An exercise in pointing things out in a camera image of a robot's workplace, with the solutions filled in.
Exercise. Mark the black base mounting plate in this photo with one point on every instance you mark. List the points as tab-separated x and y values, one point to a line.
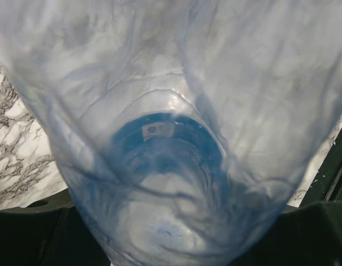
327	178

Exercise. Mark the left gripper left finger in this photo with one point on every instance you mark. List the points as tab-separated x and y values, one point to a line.
49	231

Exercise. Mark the clear bottle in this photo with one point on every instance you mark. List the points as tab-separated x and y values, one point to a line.
182	128

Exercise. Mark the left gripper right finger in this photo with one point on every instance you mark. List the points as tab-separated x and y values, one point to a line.
308	236

